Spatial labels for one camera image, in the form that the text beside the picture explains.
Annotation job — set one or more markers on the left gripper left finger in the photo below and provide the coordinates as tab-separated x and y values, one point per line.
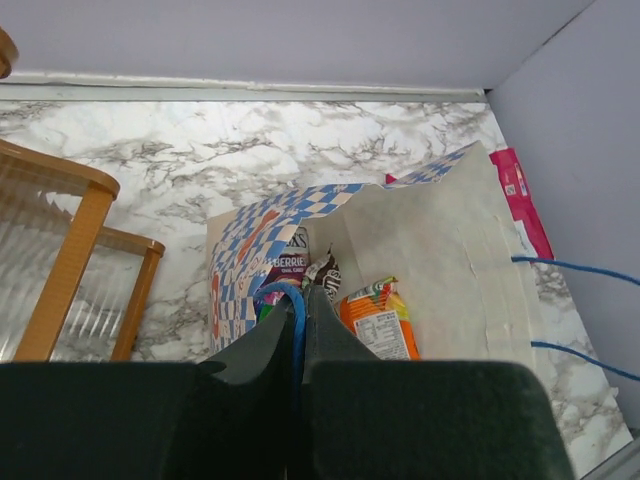
228	417

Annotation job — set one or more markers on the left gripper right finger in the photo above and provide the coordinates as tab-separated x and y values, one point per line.
367	418

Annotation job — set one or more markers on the blue checkered paper bag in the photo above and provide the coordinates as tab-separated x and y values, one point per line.
492	317

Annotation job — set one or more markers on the pink snack bag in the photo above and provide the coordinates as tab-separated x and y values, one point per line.
522	200

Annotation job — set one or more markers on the orange snack pack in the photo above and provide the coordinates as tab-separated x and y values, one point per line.
378	316

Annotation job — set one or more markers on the orange wooden rack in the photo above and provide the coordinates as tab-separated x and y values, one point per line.
72	289

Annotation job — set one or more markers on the brown chocolate candy pack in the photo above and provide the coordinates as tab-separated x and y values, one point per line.
324	272

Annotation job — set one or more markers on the green snack pack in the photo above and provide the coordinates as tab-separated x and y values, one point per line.
265	305

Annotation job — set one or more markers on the purple berries snack pack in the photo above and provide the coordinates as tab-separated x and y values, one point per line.
293	262

